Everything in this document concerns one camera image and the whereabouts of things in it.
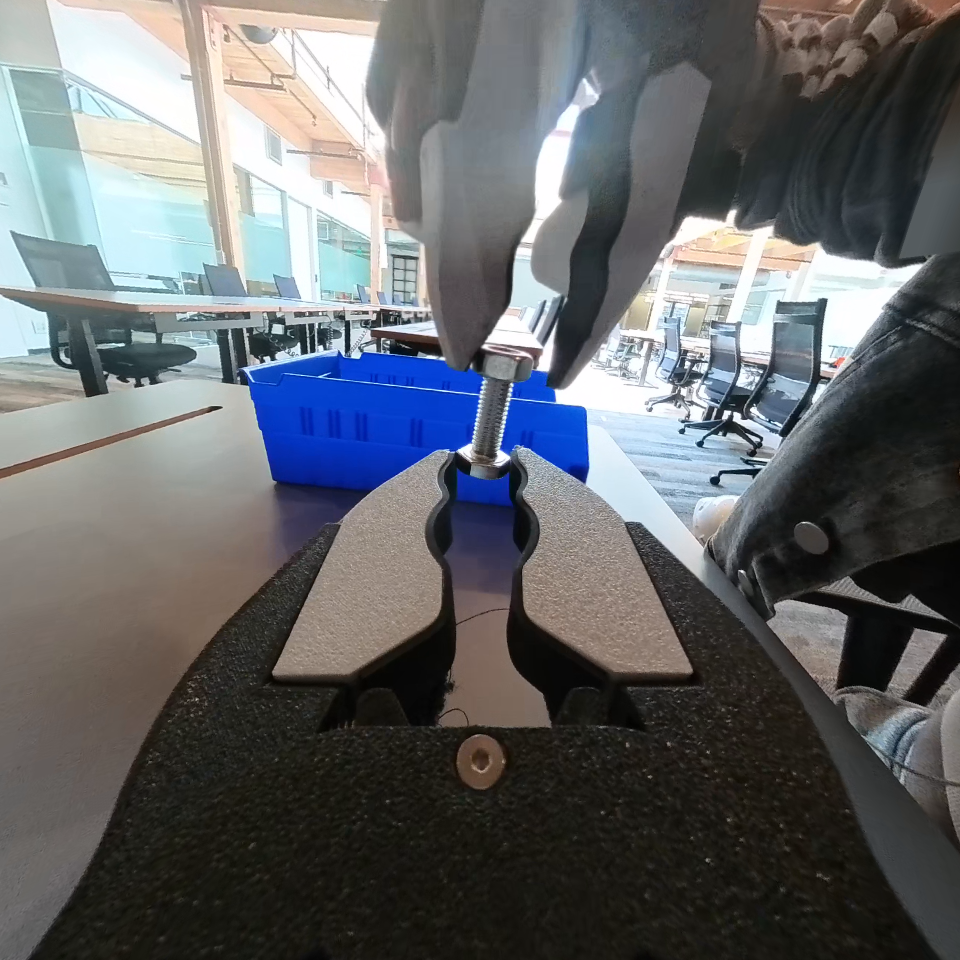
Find wooden support post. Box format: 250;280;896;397
183;0;250;280

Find blue plastic bin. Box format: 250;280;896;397
239;351;590;508

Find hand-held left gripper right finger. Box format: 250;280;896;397
508;446;696;685

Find person's right forearm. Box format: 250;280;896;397
708;0;960;269

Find dark denim jacket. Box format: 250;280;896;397
705;256;960;625

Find wood-edged office desk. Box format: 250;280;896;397
0;285;347;398

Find light jeans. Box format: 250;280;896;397
832;687;960;849

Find silver hex nut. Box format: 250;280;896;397
469;347;535;455
453;442;519;482

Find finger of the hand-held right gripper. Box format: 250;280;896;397
418;0;595;371
533;63;714;389

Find long wooden table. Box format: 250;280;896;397
371;320;544;358

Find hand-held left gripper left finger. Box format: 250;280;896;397
270;450;460;687

